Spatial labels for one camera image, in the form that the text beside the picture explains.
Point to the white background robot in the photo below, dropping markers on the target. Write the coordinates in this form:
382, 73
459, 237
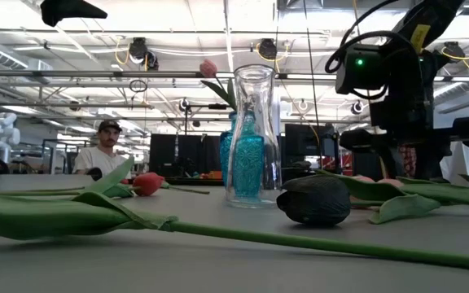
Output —
5, 134

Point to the red artificial tulip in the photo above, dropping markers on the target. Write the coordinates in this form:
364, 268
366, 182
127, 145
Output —
148, 184
125, 181

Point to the clear glass vase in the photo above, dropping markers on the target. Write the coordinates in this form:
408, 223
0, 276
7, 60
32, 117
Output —
259, 93

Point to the black rounded knob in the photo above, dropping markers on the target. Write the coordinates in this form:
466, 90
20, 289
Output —
95, 174

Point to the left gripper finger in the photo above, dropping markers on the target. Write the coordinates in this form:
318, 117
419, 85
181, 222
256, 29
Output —
61, 10

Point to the red patterned tapestry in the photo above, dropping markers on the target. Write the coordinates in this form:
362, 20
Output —
407, 163

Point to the black computer monitor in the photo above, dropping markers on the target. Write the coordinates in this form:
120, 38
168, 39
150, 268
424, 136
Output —
303, 140

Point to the white hanging sheet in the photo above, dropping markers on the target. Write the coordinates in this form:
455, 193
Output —
462, 167

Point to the narrow black partition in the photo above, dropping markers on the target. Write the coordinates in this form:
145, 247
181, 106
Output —
366, 167

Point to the black boom stand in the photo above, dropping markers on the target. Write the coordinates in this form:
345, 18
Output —
217, 106

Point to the teal glass vase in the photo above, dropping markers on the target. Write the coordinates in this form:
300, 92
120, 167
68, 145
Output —
223, 158

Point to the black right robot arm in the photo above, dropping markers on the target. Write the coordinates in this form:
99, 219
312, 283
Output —
434, 20

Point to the pink artificial tulip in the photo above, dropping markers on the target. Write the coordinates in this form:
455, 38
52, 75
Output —
208, 68
389, 183
362, 178

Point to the wide black partition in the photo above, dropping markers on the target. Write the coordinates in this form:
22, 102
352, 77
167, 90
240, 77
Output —
163, 156

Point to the orange box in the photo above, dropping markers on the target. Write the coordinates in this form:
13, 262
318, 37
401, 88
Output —
214, 175

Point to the person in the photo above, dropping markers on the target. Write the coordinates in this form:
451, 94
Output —
100, 160

